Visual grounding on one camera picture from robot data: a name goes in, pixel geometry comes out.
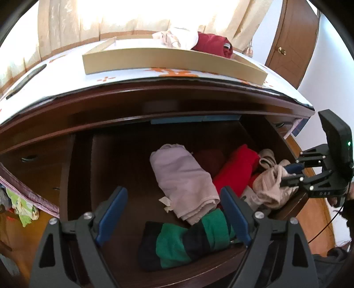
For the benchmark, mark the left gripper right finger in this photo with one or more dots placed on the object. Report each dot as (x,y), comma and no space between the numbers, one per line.
(239,215)

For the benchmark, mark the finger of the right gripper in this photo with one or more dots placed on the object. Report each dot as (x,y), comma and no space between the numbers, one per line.
(294,168)
(291,181)

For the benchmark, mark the brown wooden door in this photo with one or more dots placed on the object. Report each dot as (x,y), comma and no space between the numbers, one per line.
(297,35)

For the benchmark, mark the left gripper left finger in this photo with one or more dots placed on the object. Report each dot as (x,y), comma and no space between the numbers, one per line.
(108,214)

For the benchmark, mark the grey white underwear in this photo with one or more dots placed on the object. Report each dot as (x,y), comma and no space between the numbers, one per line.
(251,198)

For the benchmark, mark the shallow cardboard tray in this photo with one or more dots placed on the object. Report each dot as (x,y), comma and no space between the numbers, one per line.
(142,51)

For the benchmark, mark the light pink underwear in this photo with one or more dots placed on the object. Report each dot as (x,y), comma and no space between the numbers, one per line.
(189,188)

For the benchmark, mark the black smartphone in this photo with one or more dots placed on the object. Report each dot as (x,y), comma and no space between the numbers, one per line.
(24,81)

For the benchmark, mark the dark red underwear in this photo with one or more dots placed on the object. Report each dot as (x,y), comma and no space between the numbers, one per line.
(214,44)

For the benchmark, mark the bright red underwear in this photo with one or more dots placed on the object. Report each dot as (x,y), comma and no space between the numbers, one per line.
(238,170)

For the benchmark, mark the pink dotted underwear roll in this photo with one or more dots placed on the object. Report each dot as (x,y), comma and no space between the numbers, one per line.
(177,38)

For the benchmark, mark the person right hand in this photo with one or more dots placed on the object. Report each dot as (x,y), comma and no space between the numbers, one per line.
(339,201)

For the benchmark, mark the beige underwear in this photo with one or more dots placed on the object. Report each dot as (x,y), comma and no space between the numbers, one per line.
(267,185)

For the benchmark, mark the orange cream patterned curtain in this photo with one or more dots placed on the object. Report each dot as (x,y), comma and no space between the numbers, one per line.
(50,27)

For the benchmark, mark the green black striped underwear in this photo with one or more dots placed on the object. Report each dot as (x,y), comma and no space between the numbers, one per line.
(167,245)

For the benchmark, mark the brass door knob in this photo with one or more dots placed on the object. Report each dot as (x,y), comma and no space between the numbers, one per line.
(282,51)

